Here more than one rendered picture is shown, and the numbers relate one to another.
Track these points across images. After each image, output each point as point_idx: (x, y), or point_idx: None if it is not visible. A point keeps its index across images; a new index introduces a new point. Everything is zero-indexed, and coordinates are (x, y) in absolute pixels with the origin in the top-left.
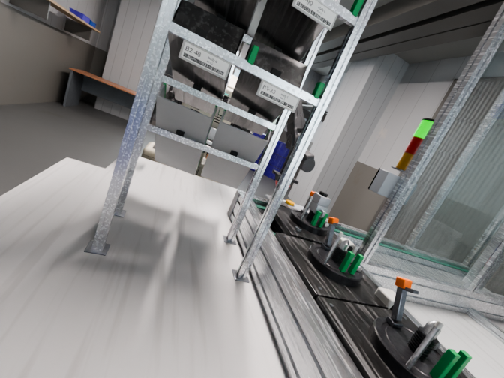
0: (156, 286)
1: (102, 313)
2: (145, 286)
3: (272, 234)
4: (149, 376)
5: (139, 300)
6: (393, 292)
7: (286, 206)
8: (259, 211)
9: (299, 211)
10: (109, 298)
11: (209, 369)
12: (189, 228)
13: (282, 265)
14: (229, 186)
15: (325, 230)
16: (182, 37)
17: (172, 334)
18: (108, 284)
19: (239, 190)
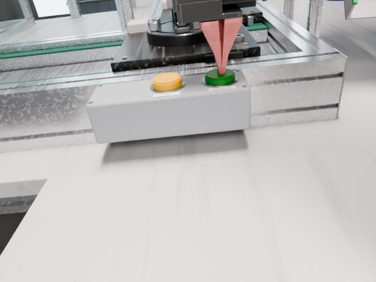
0: (348, 31)
1: (361, 22)
2: (354, 30)
3: (266, 16)
4: (322, 19)
5: (349, 27)
6: (165, 0)
7: (195, 69)
8: (281, 32)
9: (191, 32)
10: (365, 24)
11: (296, 23)
12: (371, 65)
13: (263, 4)
14: (362, 17)
15: (168, 20)
16: None
17: (321, 24)
18: (374, 27)
19: (339, 56)
